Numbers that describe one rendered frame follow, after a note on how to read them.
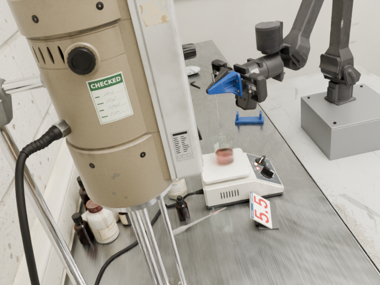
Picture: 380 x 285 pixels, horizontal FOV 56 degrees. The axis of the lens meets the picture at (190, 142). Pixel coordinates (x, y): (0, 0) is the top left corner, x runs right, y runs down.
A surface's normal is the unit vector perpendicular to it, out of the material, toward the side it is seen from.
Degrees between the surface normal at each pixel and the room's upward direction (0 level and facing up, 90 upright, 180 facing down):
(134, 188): 90
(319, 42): 90
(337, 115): 1
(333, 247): 0
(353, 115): 1
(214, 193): 90
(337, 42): 88
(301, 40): 65
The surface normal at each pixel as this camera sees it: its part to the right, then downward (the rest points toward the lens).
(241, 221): -0.17, -0.84
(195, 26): 0.13, 0.50
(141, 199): 0.34, 0.44
